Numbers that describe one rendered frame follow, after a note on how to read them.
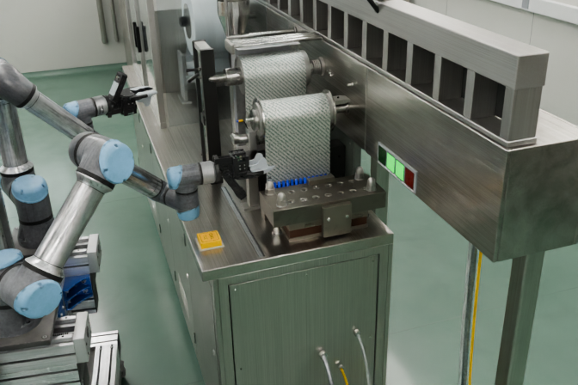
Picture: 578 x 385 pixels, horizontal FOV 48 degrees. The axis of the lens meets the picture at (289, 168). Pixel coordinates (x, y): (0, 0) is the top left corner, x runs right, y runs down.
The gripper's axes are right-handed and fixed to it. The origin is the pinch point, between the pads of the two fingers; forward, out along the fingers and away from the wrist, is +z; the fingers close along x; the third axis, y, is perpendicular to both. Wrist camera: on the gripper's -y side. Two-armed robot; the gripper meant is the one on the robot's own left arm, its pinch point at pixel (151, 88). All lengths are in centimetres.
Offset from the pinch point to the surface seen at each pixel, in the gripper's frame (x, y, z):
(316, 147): 72, 0, 27
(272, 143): 66, -4, 12
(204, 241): 72, 22, -19
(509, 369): 159, 33, 32
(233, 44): 30.2, -25.6, 18.9
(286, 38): 37, -27, 38
